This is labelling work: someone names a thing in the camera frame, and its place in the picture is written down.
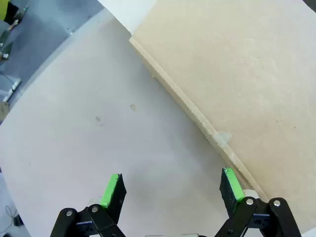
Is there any white metal foot bar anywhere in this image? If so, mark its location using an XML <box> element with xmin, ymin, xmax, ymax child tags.
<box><xmin>2</xmin><ymin>78</ymin><xmax>22</xmax><ymax>103</ymax></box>

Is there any pale grey base platform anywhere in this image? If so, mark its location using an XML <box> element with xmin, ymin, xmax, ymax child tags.
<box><xmin>0</xmin><ymin>17</ymin><xmax>269</xmax><ymax>237</ymax></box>

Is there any thin grey floor cable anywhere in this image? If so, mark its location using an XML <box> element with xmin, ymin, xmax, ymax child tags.
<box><xmin>4</xmin><ymin>204</ymin><xmax>24</xmax><ymax>228</ymax></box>

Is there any white panel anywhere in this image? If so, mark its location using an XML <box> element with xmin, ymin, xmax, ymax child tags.
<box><xmin>97</xmin><ymin>0</ymin><xmax>158</xmax><ymax>34</ymax></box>

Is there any yellow apron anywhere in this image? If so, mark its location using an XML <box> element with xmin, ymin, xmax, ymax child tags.
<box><xmin>0</xmin><ymin>0</ymin><xmax>12</xmax><ymax>22</ymax></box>

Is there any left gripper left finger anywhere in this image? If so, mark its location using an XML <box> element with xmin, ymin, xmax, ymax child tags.
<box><xmin>50</xmin><ymin>173</ymin><xmax>127</xmax><ymax>237</ymax></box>

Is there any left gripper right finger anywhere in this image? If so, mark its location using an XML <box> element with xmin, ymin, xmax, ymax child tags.
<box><xmin>214</xmin><ymin>167</ymin><xmax>302</xmax><ymax>237</ymax></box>

